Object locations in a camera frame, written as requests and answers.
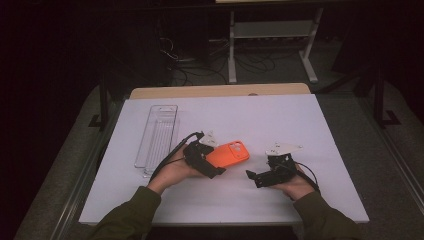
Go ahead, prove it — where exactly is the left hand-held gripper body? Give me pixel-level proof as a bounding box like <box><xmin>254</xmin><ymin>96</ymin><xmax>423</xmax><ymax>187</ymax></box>
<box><xmin>182</xmin><ymin>130</ymin><xmax>221</xmax><ymax>179</ymax></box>

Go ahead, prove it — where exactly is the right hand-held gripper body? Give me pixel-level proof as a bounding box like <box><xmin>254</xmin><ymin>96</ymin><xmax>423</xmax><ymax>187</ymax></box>
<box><xmin>253</xmin><ymin>142</ymin><xmax>304</xmax><ymax>189</ymax></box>

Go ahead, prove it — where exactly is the orange phone case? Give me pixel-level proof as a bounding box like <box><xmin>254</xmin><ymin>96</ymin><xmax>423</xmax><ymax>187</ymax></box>
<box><xmin>204</xmin><ymin>139</ymin><xmax>251</xmax><ymax>169</ymax></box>

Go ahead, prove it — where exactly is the clear plastic tray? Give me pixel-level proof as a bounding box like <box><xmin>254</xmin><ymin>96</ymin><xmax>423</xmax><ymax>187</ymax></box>
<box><xmin>134</xmin><ymin>104</ymin><xmax>181</xmax><ymax>178</ymax></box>

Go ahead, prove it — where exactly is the person's right hand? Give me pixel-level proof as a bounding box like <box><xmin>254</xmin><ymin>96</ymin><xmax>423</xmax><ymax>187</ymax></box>
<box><xmin>271</xmin><ymin>164</ymin><xmax>316</xmax><ymax>202</ymax></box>

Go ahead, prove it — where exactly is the person's left hand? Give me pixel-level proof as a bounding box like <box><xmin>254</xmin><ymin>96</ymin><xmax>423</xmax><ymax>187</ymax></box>
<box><xmin>146</xmin><ymin>144</ymin><xmax>204</xmax><ymax>196</ymax></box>

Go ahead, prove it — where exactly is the wooden table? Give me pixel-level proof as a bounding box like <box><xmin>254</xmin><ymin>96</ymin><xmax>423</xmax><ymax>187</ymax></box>
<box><xmin>129</xmin><ymin>82</ymin><xmax>312</xmax><ymax>100</ymax></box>

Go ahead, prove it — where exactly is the black metal stand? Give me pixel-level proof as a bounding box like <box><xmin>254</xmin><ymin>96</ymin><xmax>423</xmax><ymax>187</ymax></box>
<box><xmin>373</xmin><ymin>63</ymin><xmax>403</xmax><ymax>129</ymax></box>
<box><xmin>88</xmin><ymin>76</ymin><xmax>111</xmax><ymax>129</ymax></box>

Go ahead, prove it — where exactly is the left hand-held gripper cable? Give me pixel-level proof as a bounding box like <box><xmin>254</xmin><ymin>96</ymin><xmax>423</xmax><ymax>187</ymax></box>
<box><xmin>148</xmin><ymin>130</ymin><xmax>205</xmax><ymax>183</ymax></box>

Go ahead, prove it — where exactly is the hand-held gripper cable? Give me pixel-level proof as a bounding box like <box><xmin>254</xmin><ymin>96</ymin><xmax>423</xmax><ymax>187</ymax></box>
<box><xmin>148</xmin><ymin>130</ymin><xmax>205</xmax><ymax>183</ymax></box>
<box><xmin>294</xmin><ymin>161</ymin><xmax>321</xmax><ymax>194</ymax></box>

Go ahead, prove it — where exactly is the right hand-held gripper cable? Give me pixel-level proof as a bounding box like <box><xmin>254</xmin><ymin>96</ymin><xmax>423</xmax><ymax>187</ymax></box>
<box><xmin>294</xmin><ymin>161</ymin><xmax>321</xmax><ymax>194</ymax></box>

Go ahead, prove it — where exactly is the tangle of black floor cables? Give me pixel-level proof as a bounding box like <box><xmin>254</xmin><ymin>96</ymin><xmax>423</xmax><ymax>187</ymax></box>
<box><xmin>159</xmin><ymin>36</ymin><xmax>278</xmax><ymax>86</ymax></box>

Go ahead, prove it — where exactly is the grey metal floor rail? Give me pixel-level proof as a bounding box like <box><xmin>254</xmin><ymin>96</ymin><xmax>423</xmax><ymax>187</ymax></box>
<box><xmin>49</xmin><ymin>109</ymin><xmax>114</xmax><ymax>240</ymax></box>
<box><xmin>361</xmin><ymin>98</ymin><xmax>424</xmax><ymax>209</ymax></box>

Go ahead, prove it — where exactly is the white metal desk frame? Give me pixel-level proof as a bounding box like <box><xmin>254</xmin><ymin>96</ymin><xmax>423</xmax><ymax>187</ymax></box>
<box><xmin>214</xmin><ymin>0</ymin><xmax>324</xmax><ymax>84</ymax></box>

